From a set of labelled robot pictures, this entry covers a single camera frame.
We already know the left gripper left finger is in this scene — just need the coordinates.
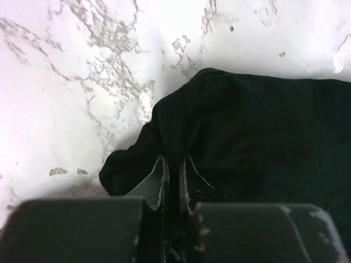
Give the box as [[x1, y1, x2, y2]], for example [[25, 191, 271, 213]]
[[1, 157, 169, 262]]

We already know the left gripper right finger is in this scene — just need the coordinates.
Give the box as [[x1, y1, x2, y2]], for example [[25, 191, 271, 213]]
[[179, 157, 350, 262]]

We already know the black t shirt blue logo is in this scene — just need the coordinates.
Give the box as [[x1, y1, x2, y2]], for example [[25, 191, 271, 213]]
[[99, 68, 350, 233]]

